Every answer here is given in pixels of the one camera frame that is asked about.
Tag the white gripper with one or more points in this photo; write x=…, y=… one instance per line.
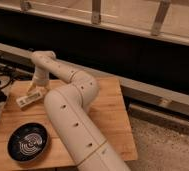
x=38, y=82

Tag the white plastic bottle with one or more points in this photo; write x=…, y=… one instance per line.
x=30, y=98

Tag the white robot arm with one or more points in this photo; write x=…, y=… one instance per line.
x=66, y=107

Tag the dark ceramic bowl spiral pattern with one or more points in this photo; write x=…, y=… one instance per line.
x=27, y=142

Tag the wooden table board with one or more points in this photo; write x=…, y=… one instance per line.
x=108, y=112

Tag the metal window rail frame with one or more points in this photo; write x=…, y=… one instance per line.
x=165, y=20

